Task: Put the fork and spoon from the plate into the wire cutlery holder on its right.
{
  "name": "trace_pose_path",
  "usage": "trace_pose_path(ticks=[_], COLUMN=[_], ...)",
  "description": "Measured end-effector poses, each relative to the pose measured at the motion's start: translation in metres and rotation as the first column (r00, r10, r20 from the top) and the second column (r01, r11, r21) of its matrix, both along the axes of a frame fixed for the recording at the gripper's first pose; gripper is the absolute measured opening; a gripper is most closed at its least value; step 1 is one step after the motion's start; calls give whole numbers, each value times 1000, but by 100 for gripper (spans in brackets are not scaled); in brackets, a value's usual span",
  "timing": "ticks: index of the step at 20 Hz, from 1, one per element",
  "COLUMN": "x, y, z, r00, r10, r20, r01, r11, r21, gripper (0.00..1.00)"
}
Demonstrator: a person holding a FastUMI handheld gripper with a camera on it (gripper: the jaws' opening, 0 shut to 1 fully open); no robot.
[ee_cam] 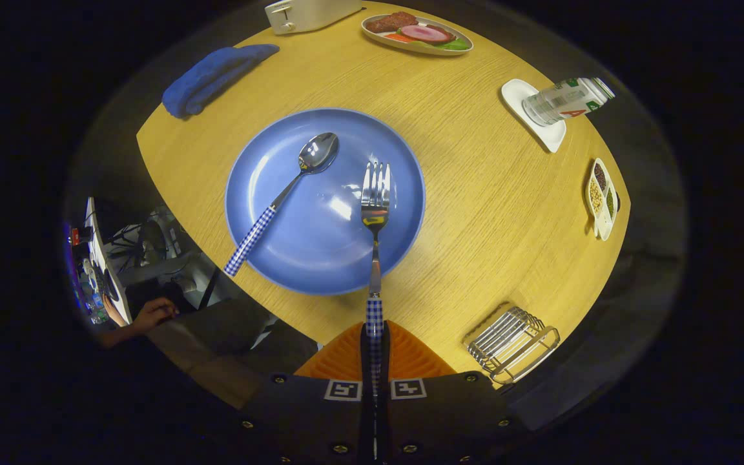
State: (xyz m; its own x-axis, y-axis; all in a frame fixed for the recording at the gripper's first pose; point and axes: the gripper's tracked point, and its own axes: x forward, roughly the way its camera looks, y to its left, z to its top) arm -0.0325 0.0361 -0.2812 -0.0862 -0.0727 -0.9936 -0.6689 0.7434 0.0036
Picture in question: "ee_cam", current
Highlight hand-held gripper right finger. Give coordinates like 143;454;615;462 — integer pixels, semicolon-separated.
375;321;521;464

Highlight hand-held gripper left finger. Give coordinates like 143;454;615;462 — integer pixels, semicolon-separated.
240;321;376;464

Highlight fork with blue checked handle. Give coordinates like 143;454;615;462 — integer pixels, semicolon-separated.
360;161;391;398

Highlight spoon with blue checked handle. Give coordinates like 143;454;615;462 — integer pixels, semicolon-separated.
223;132;340;278

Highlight person's grey trousers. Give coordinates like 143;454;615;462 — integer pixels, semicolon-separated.
146;297;318;411

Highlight blue plate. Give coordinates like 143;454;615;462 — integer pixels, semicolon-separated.
225;107;426;296

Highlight open laptop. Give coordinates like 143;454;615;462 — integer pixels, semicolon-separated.
65;197;132;327

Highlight white divided seed dish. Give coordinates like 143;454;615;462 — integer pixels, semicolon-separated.
584;158;619;242

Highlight white coaster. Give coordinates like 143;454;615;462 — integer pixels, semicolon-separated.
501;78;567;154

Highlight blue folded cloth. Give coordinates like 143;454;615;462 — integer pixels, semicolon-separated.
162;43;280;119

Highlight oval plate of food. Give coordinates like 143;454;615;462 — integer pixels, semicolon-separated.
361;11;474;56

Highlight white toaster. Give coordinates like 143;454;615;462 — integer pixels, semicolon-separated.
264;0;364;36

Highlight metal wire cutlery rack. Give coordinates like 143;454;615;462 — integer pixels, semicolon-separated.
462;302;561;386

